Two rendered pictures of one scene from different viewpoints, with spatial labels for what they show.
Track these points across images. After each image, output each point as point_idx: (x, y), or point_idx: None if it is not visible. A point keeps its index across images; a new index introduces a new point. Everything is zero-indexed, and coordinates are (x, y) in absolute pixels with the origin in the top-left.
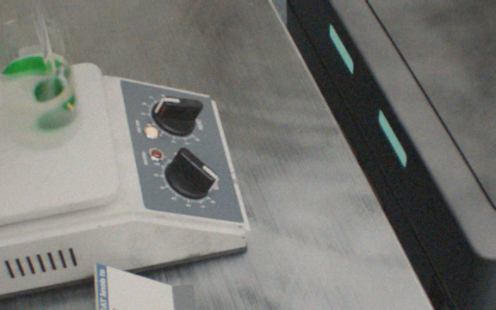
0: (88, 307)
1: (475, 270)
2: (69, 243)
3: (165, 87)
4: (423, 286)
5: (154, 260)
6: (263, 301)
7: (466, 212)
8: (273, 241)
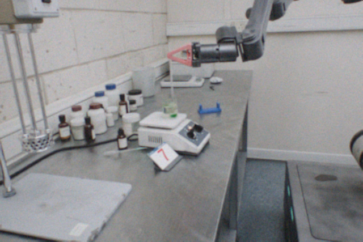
0: None
1: None
2: (161, 135)
3: None
4: None
5: (177, 148)
6: (194, 162)
7: (301, 232)
8: (204, 156)
